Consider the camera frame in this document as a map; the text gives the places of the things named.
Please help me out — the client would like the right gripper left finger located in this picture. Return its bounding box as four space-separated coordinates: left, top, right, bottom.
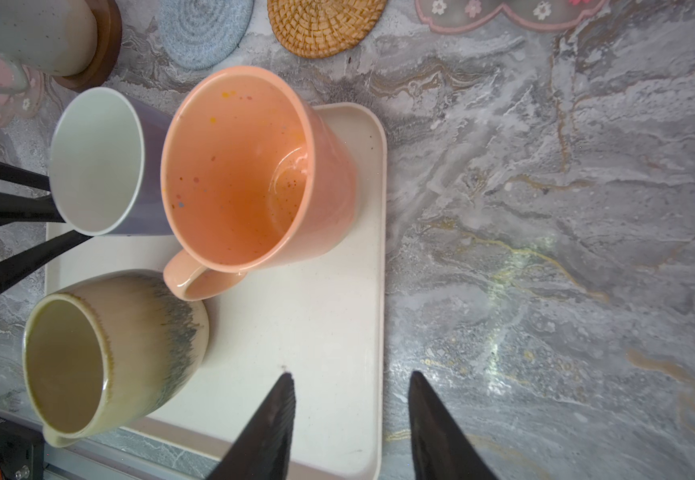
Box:
206 373 296 480

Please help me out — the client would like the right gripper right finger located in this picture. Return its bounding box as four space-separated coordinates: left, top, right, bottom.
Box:
409 371 497 480

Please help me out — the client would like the pink flower coaster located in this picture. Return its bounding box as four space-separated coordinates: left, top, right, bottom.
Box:
415 0 607 35
0 55 44 128

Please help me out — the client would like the lavender ceramic mug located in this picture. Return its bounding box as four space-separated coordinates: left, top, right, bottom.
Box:
48 87 172 236

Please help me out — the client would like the white ceramic mug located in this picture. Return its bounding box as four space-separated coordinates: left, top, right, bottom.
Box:
0 0 97 76

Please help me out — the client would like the yellow ceramic mug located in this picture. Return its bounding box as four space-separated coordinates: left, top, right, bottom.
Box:
22 270 209 448

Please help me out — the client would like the brown wooden round coaster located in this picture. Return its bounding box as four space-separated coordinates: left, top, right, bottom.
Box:
53 0 122 93

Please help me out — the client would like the blue woven round coaster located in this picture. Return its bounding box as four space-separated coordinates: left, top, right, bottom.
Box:
157 0 254 70

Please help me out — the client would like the orange ceramic mug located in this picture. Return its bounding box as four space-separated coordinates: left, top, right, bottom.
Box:
160 66 357 301

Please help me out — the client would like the tan rattan round coaster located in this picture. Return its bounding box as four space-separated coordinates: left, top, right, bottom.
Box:
267 0 387 59

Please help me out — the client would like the beige rectangular tray mat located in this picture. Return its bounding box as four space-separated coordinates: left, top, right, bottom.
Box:
43 101 389 480

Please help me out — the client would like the aluminium front rail frame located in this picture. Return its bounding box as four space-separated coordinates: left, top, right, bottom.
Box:
0 392 204 480

